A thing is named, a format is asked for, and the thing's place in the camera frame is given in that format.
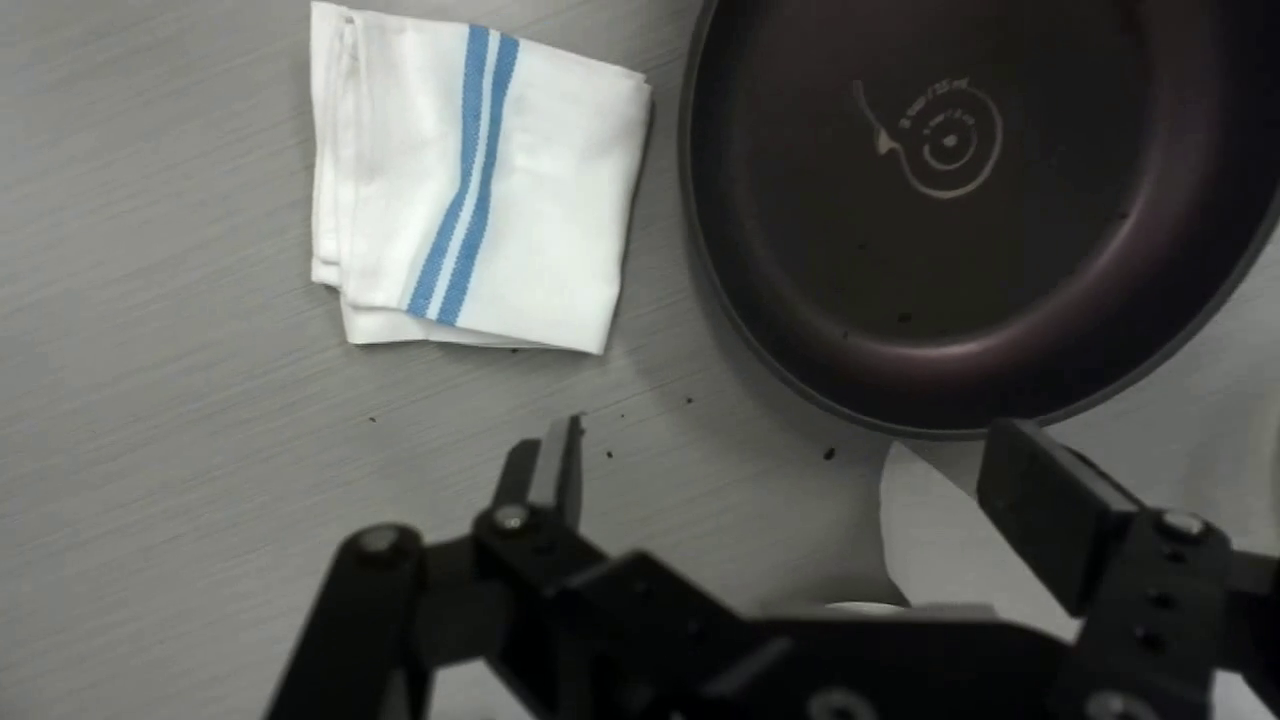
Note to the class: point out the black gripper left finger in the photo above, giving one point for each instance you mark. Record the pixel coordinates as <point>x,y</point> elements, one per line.
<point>401,587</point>

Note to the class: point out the black nonstick frying pan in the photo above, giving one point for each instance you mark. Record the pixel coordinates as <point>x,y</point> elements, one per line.
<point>934,293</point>

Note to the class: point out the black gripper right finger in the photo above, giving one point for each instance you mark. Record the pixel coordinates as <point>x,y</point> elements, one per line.
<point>1162,592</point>

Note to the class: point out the white blue-striped towel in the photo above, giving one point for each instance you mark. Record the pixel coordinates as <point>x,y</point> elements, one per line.
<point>560,203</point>

